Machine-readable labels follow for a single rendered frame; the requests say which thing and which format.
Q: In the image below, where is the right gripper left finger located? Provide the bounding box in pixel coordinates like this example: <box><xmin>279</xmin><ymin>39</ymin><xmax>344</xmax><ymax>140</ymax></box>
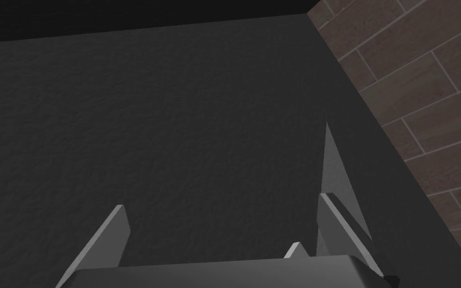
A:
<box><xmin>65</xmin><ymin>203</ymin><xmax>132</xmax><ymax>278</ymax></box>

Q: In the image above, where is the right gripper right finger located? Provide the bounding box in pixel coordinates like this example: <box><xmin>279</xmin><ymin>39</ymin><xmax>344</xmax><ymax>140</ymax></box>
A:
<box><xmin>315</xmin><ymin>192</ymin><xmax>385</xmax><ymax>278</ymax></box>

